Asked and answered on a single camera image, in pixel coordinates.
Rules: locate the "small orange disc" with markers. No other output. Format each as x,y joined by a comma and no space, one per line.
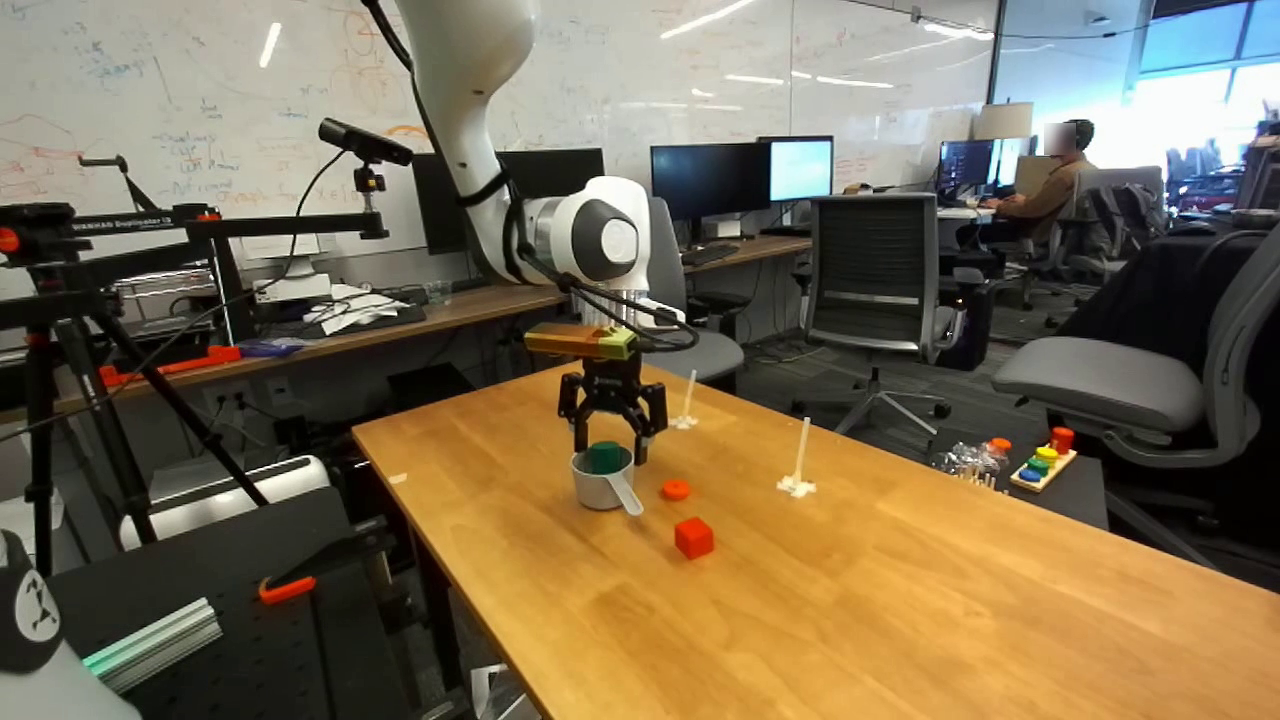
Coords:
678,489

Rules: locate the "seated person brown shirt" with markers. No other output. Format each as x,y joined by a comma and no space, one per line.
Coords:
1054,186

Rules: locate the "gray measuring cup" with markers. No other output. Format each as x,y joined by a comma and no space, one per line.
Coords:
592,489

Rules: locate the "red block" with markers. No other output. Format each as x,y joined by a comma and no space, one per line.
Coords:
693,538

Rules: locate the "black cart top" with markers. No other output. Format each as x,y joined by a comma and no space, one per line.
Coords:
241,653

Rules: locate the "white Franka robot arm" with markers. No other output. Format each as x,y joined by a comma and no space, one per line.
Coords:
465,82

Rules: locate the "long wooden desk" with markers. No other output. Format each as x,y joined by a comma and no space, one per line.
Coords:
454,313

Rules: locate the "white paper pile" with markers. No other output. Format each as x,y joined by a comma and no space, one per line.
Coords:
350,313

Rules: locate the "black camera tripod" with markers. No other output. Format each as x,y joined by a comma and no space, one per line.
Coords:
53,254

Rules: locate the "bright lit monitor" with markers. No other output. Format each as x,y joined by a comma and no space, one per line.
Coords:
801,170

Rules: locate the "small black table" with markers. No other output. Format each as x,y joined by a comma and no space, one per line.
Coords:
1075,504

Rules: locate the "white roll tube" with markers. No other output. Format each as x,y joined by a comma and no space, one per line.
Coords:
212,502

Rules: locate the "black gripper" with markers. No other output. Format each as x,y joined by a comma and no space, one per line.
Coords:
612,390

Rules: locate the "colourful stacking toy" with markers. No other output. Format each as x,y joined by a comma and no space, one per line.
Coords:
1044,462

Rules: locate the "gray padded office chair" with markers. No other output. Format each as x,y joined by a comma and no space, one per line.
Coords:
1105,380

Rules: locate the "black mesh chair gray frame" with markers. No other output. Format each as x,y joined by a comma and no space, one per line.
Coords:
872,254

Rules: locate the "dark distant monitor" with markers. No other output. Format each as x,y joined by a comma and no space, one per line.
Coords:
961,160

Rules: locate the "white lampshade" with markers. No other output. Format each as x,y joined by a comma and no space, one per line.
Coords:
1002,121

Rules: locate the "colourful wrist mount plate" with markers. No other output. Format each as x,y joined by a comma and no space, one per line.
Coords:
583,347

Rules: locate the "black bar camera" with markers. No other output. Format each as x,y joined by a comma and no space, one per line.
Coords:
359,138

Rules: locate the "black computer monitor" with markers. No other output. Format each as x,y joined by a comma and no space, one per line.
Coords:
707,181

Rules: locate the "silver metal cylinder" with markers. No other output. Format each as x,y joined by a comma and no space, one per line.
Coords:
154,640

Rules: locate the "white plastic pin stand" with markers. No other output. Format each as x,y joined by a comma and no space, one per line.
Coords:
686,422
796,489

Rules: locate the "black cap white logo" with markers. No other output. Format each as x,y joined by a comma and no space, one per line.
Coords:
25,606

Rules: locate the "orange bar tool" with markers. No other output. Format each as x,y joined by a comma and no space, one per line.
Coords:
175,360

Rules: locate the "clear bottle orange cap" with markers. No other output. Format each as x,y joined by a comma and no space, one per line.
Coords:
973,462

